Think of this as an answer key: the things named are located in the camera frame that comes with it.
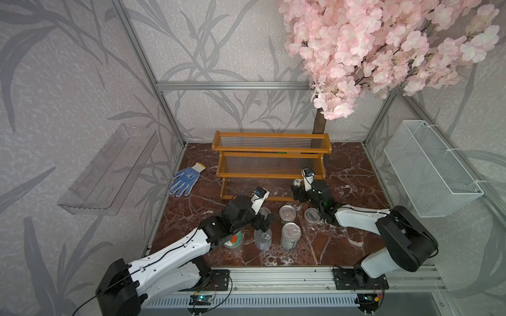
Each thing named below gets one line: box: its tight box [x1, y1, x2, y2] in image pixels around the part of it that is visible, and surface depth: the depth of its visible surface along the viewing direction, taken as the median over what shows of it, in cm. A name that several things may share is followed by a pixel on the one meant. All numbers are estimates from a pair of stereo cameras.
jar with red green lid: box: [223, 229, 244, 251], surface depth 77 cm
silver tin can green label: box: [278, 204, 297, 222], surface depth 86 cm
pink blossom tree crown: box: [280, 0, 500, 120], surface depth 48 cm
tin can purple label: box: [253, 228, 273, 251], surface depth 79 cm
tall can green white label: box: [281, 222, 302, 251], surface depth 76 cm
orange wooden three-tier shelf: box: [211, 131, 333, 201], surface depth 107 cm
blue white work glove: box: [168, 161, 207, 197], surface depth 107 cm
